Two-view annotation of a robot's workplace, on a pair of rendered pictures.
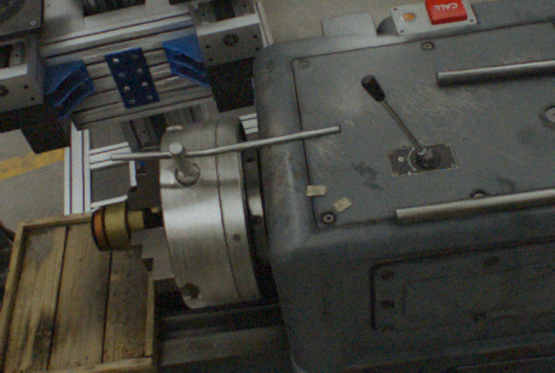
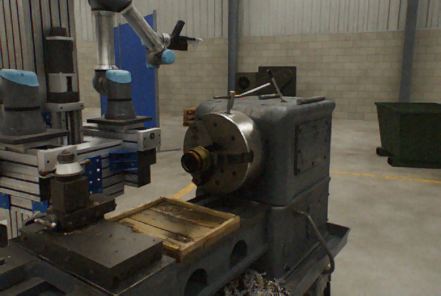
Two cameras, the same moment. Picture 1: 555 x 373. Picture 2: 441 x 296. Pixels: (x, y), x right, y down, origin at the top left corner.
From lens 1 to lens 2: 1.48 m
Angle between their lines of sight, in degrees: 62
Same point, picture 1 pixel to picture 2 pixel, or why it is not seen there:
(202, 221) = (245, 123)
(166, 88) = (105, 184)
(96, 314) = (189, 224)
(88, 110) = not seen: hidden behind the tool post
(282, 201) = (266, 108)
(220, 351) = (251, 214)
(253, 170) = not seen: hidden behind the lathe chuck
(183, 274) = (249, 144)
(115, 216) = (198, 148)
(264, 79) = (212, 105)
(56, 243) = (130, 221)
